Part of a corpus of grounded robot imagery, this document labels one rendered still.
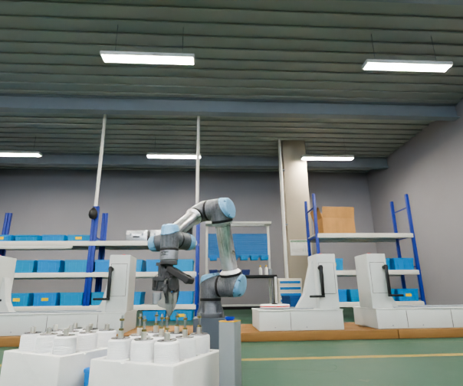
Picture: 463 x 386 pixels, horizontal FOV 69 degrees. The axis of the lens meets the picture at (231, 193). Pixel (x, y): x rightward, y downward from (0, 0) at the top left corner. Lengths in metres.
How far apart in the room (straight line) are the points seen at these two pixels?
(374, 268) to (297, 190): 4.57
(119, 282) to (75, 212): 7.29
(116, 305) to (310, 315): 1.84
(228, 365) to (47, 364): 0.76
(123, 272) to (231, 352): 2.22
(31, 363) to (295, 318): 2.33
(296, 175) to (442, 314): 5.04
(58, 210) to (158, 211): 2.82
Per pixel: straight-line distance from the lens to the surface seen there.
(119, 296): 3.55
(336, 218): 6.65
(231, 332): 1.48
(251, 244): 7.47
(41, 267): 6.66
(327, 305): 3.64
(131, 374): 1.47
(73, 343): 1.78
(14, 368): 1.96
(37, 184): 11.38
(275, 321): 3.45
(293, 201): 8.01
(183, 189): 10.21
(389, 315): 3.81
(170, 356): 1.41
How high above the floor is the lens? 0.42
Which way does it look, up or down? 16 degrees up
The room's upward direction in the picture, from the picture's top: 1 degrees counter-clockwise
